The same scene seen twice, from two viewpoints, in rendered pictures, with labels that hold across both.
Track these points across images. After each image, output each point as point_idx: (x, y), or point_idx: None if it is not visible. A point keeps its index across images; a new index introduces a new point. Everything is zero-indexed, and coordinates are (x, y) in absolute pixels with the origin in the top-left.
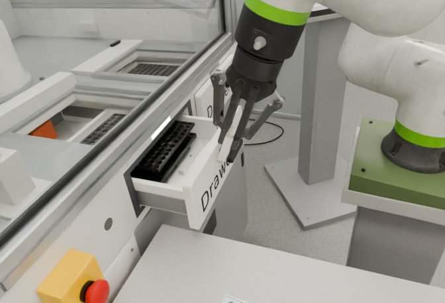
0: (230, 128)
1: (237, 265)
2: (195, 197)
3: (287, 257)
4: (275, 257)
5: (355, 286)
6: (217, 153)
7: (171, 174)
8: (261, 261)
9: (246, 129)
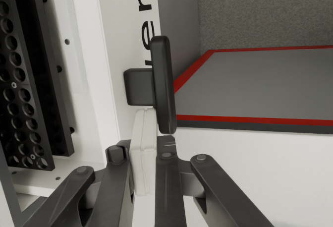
0: (131, 163)
1: (244, 170)
2: (150, 224)
3: (318, 144)
4: (298, 147)
5: None
6: (130, 114)
7: (68, 94)
8: (277, 159)
9: (188, 183)
